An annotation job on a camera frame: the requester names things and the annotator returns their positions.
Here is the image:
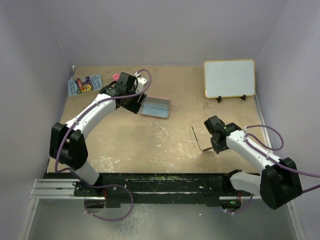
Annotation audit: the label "blue cleaning cloth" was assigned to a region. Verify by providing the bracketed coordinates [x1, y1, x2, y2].
[141, 104, 169, 118]

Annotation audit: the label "gold aviator sunglasses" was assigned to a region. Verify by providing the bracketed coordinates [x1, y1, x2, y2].
[191, 126, 213, 152]

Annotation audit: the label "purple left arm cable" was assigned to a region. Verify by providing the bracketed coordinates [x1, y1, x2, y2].
[53, 69, 153, 222]

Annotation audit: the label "pink glasses case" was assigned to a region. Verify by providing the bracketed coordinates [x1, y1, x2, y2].
[139, 97, 171, 119]

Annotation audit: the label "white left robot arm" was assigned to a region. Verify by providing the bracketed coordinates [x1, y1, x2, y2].
[49, 70, 152, 196]

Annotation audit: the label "aluminium frame rail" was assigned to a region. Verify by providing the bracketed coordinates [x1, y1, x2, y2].
[29, 179, 76, 200]

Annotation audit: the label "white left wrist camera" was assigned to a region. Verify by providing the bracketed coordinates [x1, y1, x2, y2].
[134, 72, 149, 93]

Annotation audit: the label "blue illustrated booklet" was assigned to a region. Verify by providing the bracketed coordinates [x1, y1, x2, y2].
[67, 74, 102, 96]

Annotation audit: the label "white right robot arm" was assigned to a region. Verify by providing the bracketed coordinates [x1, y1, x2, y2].
[204, 116, 303, 210]

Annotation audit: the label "small whiteboard wooden frame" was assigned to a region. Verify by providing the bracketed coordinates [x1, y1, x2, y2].
[203, 59, 256, 99]

